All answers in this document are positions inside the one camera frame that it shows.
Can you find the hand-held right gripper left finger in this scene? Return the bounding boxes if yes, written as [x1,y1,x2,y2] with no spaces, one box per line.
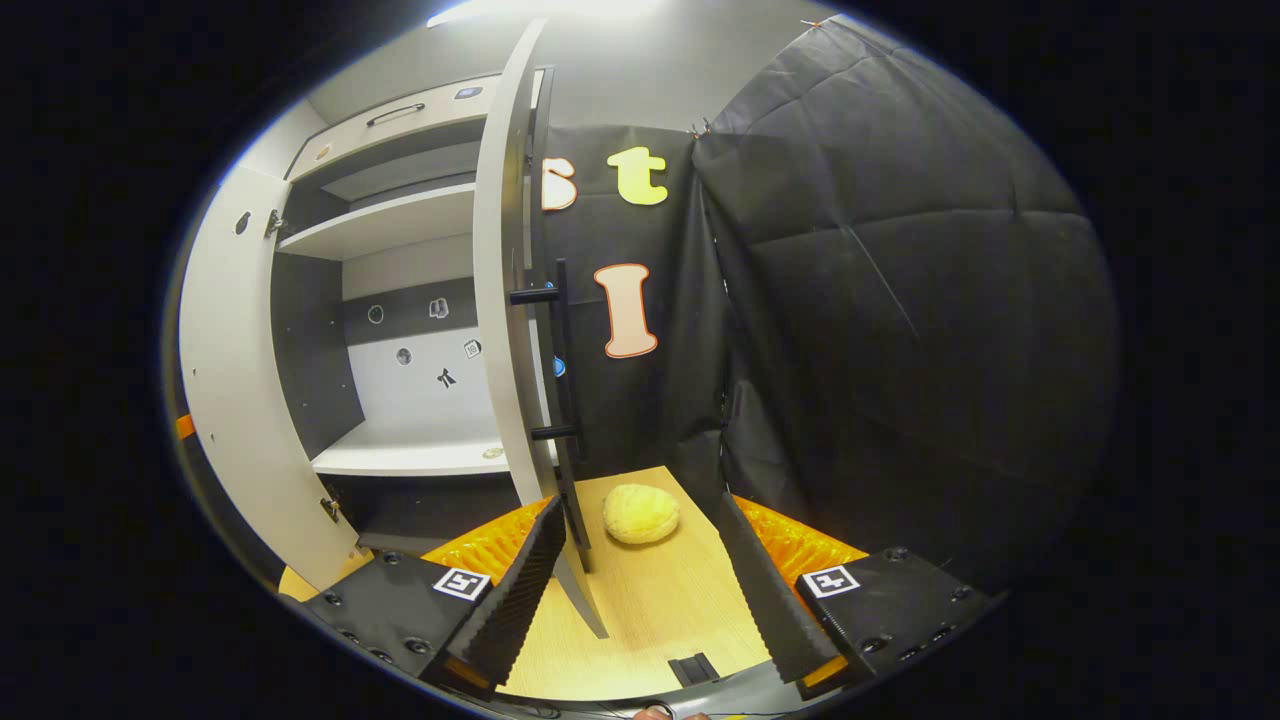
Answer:
[300,495,568,701]

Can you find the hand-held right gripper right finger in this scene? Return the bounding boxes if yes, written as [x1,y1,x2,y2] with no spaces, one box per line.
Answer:
[718,490,993,701]

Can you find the grey cabinet door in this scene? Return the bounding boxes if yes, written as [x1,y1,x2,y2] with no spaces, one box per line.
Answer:
[470,18,613,641]
[176,163,363,593]

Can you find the grey double-door shoe cabinet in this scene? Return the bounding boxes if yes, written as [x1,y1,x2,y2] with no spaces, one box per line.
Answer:
[268,65,561,561]

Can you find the grey cabinet shelf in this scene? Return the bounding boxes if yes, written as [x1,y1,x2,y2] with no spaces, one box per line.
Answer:
[276,183,479,263]

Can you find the grey cabinet drawer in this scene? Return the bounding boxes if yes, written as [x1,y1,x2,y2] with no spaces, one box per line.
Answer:
[286,72,503,184]

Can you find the yellow round bun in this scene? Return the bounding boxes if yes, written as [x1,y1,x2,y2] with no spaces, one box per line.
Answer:
[601,483,682,546]

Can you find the black backdrop cloth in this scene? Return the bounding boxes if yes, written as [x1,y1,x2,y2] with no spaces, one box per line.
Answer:
[540,15,1121,596]

